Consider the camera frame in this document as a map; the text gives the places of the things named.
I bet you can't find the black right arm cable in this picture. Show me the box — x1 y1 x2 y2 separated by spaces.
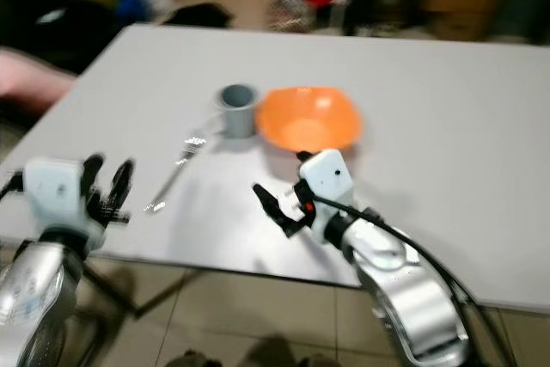
309 195 492 367

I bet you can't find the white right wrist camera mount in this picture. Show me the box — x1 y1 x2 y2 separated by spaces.
296 150 355 241

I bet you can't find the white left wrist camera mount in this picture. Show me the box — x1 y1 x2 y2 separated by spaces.
24 158 92 243

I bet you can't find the grey cup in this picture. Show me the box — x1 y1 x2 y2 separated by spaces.
217 83 260 139

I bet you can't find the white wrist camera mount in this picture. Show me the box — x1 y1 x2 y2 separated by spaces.
296 150 355 241
24 158 92 243

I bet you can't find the brown cardboard box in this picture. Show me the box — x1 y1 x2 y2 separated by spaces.
419 0 514 40

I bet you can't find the black chair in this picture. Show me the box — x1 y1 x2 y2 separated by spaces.
34 2 235 71

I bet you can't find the black table leg frame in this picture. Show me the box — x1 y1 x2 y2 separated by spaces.
77 262 209 321

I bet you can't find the orange plastic bowl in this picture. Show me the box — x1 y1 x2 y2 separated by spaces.
255 85 363 153

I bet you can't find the silver metal fork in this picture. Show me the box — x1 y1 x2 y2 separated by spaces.
144 132 209 214

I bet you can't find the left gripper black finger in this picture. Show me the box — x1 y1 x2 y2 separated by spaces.
82 154 104 205
111 159 136 211

